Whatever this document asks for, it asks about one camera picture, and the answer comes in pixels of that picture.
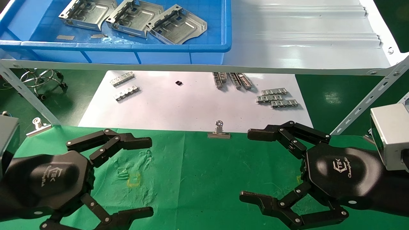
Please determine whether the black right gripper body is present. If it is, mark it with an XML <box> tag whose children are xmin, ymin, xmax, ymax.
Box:
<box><xmin>302</xmin><ymin>143</ymin><xmax>384</xmax><ymax>210</ymax></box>

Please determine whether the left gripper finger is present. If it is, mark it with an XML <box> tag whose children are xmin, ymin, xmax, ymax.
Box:
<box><xmin>66</xmin><ymin>129</ymin><xmax>152</xmax><ymax>168</ymax></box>
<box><xmin>40</xmin><ymin>193</ymin><xmax>154</xmax><ymax>230</ymax></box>

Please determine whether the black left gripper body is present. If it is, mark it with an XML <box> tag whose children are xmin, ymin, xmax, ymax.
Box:
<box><xmin>5</xmin><ymin>150</ymin><xmax>95</xmax><ymax>218</ymax></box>

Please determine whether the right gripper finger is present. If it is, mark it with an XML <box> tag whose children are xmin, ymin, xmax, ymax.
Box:
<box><xmin>248</xmin><ymin>121</ymin><xmax>332</xmax><ymax>160</ymax></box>
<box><xmin>240</xmin><ymin>182</ymin><xmax>349</xmax><ymax>230</ymax></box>

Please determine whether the stamped metal bracket part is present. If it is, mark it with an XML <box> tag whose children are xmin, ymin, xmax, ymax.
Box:
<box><xmin>105</xmin><ymin>0</ymin><xmax>164</xmax><ymax>39</ymax></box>
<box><xmin>145</xmin><ymin>4</ymin><xmax>207</xmax><ymax>45</ymax></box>
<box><xmin>58</xmin><ymin>0</ymin><xmax>118</xmax><ymax>31</ymax></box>

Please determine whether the silver binder clip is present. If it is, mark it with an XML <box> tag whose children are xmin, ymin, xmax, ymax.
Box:
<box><xmin>208</xmin><ymin>120</ymin><xmax>231</xmax><ymax>139</ymax></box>
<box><xmin>26</xmin><ymin>118</ymin><xmax>52</xmax><ymax>138</ymax></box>

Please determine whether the white table board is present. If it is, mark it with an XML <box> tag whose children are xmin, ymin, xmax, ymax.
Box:
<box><xmin>78</xmin><ymin>71</ymin><xmax>313</xmax><ymax>133</ymax></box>

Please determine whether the green table cloth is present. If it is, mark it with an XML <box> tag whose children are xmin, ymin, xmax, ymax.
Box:
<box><xmin>0</xmin><ymin>124</ymin><xmax>409</xmax><ymax>230</ymax></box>

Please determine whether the blue plastic bin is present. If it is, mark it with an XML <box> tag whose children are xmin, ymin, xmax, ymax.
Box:
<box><xmin>0</xmin><ymin>0</ymin><xmax>232</xmax><ymax>64</ymax></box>

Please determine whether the black seat chrome stool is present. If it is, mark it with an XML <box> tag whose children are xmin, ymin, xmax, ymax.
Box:
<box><xmin>20</xmin><ymin>69</ymin><xmax>67</xmax><ymax>99</ymax></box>

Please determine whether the grey metal shelving rack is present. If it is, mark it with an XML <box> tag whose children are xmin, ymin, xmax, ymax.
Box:
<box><xmin>0</xmin><ymin>0</ymin><xmax>409</xmax><ymax>136</ymax></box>

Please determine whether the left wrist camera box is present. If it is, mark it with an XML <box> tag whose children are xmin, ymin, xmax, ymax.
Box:
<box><xmin>0</xmin><ymin>111</ymin><xmax>20</xmax><ymax>179</ymax></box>

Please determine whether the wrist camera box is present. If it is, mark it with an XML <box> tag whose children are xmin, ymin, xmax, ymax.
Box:
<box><xmin>0</xmin><ymin>111</ymin><xmax>20</xmax><ymax>179</ymax></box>
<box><xmin>370</xmin><ymin>102</ymin><xmax>409</xmax><ymax>173</ymax></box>

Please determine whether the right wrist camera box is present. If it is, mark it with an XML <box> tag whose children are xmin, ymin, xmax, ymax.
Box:
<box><xmin>370</xmin><ymin>102</ymin><xmax>409</xmax><ymax>173</ymax></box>

